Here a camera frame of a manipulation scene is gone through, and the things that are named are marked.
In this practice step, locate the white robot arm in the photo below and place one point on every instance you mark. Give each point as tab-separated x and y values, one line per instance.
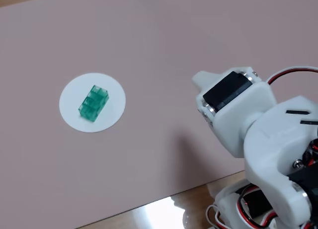
268	144

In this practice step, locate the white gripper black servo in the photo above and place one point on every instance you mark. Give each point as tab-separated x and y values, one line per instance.
244	100

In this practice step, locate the teal translucent lego brick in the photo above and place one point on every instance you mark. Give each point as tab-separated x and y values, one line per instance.
93	102

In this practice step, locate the white paper circle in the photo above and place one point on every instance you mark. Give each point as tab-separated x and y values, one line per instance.
72	114

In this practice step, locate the pink table mat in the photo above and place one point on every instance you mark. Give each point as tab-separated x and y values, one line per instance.
149	40

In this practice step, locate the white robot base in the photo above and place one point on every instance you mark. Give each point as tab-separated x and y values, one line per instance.
224	201

